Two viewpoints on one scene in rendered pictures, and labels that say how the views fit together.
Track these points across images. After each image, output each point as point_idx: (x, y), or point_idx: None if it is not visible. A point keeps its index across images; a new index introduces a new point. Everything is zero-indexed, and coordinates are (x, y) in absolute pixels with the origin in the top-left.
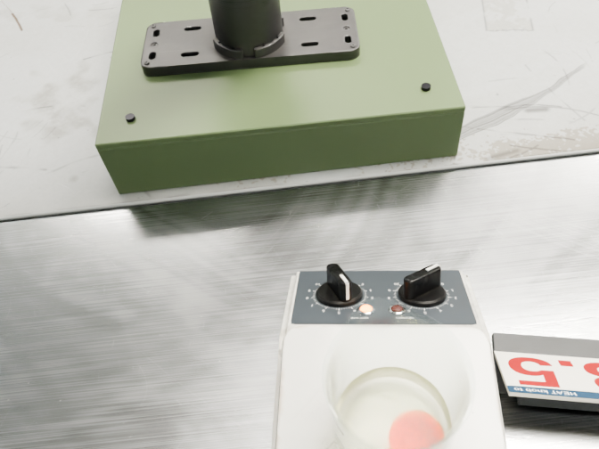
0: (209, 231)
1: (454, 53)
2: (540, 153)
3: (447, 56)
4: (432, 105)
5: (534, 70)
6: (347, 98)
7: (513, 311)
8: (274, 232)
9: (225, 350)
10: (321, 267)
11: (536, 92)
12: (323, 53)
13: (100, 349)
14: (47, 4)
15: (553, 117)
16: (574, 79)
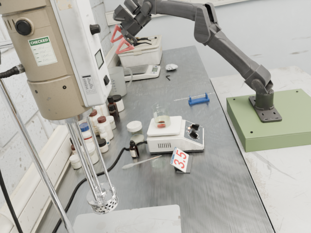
0: (218, 121)
1: (292, 152)
2: (249, 166)
3: (266, 135)
4: (245, 133)
5: (289, 168)
6: (245, 122)
7: (198, 159)
8: (218, 129)
9: None
10: (209, 135)
11: (277, 168)
12: (259, 116)
13: (191, 115)
14: (291, 88)
15: (265, 170)
16: (286, 176)
